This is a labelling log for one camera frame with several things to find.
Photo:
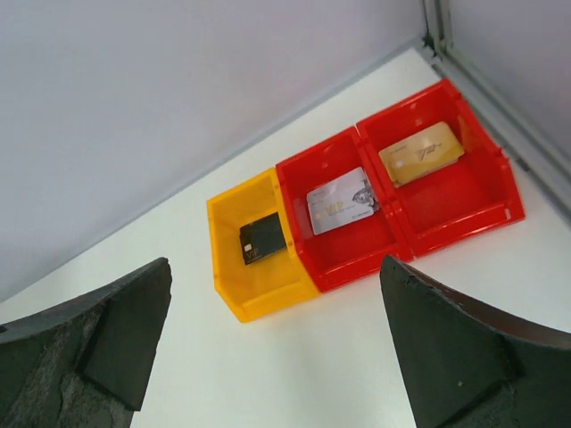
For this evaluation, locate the red plastic bin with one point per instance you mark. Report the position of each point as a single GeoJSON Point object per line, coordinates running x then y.
{"type": "Point", "coordinates": [349, 252]}
{"type": "Point", "coordinates": [476, 193]}

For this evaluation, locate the gold card in bin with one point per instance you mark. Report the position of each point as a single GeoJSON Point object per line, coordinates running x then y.
{"type": "Point", "coordinates": [421, 154]}

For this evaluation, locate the black card in bin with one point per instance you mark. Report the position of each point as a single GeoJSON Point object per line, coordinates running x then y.
{"type": "Point", "coordinates": [261, 238]}

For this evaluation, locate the right red plastic bin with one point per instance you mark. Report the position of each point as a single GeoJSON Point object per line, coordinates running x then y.
{"type": "Point", "coordinates": [476, 193]}

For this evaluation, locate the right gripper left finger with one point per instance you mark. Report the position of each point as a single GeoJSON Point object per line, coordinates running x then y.
{"type": "Point", "coordinates": [86, 362]}

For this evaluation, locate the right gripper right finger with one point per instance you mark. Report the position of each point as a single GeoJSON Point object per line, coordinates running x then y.
{"type": "Point", "coordinates": [465, 363]}

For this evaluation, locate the middle red plastic bin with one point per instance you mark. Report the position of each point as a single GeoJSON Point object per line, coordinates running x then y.
{"type": "Point", "coordinates": [349, 252]}

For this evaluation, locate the yellow plastic bin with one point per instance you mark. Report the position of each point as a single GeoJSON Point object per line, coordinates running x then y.
{"type": "Point", "coordinates": [277, 282]}

